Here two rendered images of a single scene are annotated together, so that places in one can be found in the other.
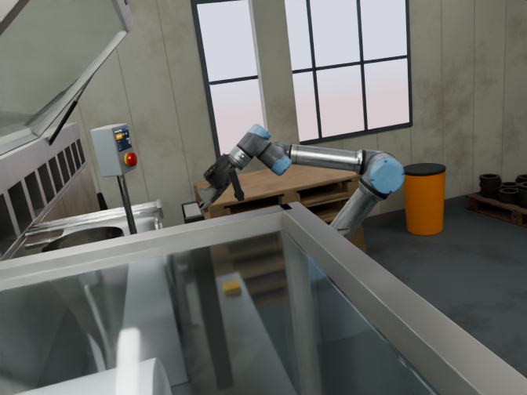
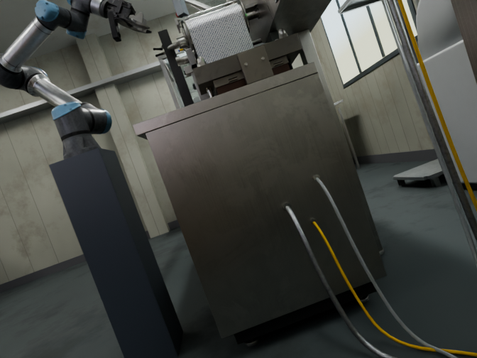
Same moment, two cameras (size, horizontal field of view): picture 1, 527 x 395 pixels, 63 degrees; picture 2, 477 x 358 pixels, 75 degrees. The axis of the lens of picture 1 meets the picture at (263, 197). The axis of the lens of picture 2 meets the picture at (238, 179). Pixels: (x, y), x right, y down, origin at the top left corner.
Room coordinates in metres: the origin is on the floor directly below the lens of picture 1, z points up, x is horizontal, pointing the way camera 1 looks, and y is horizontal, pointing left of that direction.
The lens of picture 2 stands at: (2.82, 0.62, 0.66)
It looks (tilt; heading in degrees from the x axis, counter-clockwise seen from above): 3 degrees down; 190
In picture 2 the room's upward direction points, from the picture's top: 20 degrees counter-clockwise
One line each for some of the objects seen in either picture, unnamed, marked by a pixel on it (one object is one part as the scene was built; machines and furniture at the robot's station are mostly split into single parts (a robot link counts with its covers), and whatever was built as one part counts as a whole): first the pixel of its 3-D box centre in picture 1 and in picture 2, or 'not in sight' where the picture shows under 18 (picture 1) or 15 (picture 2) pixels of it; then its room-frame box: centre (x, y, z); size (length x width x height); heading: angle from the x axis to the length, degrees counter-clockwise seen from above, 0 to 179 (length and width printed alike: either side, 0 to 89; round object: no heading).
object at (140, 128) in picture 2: not in sight; (223, 136); (0.53, 0.22, 0.88); 2.52 x 0.66 x 0.04; 12
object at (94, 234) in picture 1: (87, 255); not in sight; (0.73, 0.33, 1.50); 0.14 x 0.14 x 0.06
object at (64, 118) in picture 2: not in sight; (71, 119); (1.62, -0.18, 1.07); 0.13 x 0.12 x 0.14; 171
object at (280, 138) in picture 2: not in sight; (245, 192); (0.53, 0.23, 0.43); 2.52 x 0.64 x 0.86; 12
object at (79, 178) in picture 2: not in sight; (122, 256); (1.63, -0.18, 0.45); 0.20 x 0.20 x 0.90; 14
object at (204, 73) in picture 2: not in sight; (245, 65); (1.60, 0.58, 1.00); 0.40 x 0.16 x 0.06; 102
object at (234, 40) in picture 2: not in sight; (226, 52); (1.49, 0.51, 1.11); 0.23 x 0.01 x 0.18; 102
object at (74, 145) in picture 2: not in sight; (79, 145); (1.63, -0.18, 0.95); 0.15 x 0.15 x 0.10
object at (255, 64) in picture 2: not in sight; (255, 65); (1.69, 0.61, 0.97); 0.10 x 0.03 x 0.11; 102
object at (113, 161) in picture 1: (118, 149); (179, 8); (0.91, 0.29, 1.66); 0.07 x 0.07 x 0.10; 77
